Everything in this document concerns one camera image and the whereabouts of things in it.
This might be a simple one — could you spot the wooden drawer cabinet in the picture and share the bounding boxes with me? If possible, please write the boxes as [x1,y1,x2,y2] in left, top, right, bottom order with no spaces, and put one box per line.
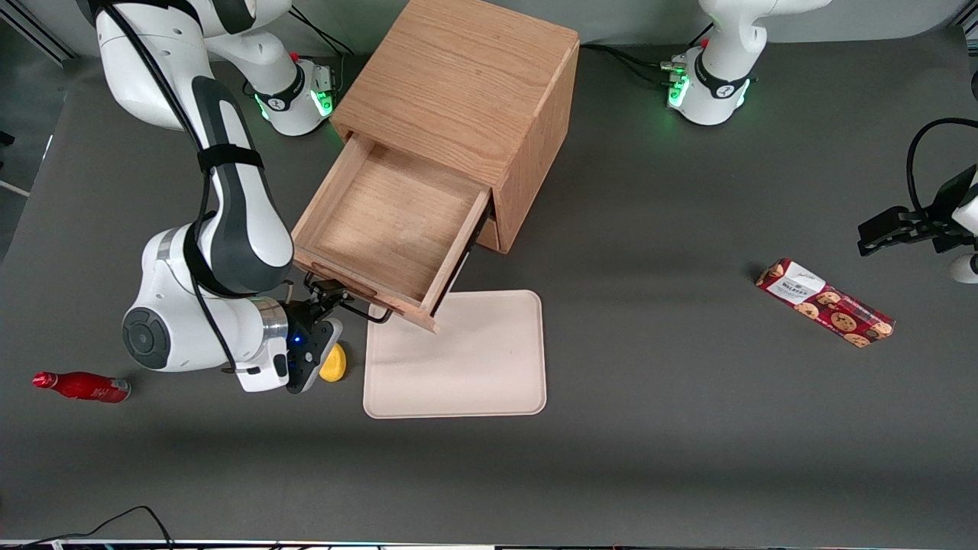
[330,0,580,254]

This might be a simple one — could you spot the black looped gripper cable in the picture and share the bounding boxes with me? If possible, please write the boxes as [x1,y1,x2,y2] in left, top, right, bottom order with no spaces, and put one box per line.
[906,118,978,218]

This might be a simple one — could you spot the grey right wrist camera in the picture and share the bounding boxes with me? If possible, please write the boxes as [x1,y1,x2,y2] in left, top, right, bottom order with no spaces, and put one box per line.
[287,319,343,395]

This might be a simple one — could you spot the red cookie box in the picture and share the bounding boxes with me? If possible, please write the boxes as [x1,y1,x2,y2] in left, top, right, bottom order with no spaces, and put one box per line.
[756,258,895,349]

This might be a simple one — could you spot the black left arm base cables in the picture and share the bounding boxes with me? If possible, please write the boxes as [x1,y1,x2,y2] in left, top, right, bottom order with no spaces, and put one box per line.
[579,23,715,86]

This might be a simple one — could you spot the beige plastic tray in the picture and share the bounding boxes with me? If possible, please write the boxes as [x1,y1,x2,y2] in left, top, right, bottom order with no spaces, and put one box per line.
[363,290,548,419]

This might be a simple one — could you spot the yellow lemon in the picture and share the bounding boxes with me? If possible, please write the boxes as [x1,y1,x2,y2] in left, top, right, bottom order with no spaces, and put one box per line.
[319,342,348,383]

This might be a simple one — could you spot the black cable at table edge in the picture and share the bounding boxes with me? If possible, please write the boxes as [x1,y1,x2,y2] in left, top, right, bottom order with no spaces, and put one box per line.
[0,506,175,549]

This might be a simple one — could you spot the red bottle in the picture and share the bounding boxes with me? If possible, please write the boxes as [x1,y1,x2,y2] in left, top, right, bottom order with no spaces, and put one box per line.
[32,371,132,404]

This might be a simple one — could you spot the aluminium frame rail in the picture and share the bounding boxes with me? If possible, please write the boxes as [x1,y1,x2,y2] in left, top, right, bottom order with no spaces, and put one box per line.
[0,0,79,62]

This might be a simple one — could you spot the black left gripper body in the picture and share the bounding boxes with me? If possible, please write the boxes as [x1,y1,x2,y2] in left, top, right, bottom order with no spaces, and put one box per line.
[909,164,978,253]

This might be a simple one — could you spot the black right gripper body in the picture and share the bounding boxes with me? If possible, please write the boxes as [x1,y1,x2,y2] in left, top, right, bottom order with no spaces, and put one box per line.
[289,298,337,337]

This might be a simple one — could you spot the black metal drawer handle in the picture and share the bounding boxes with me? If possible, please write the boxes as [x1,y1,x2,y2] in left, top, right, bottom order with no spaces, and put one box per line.
[304,271,394,324]

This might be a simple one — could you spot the black right arm base cable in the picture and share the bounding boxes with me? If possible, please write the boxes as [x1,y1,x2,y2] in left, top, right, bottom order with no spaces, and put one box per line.
[289,6,356,59]

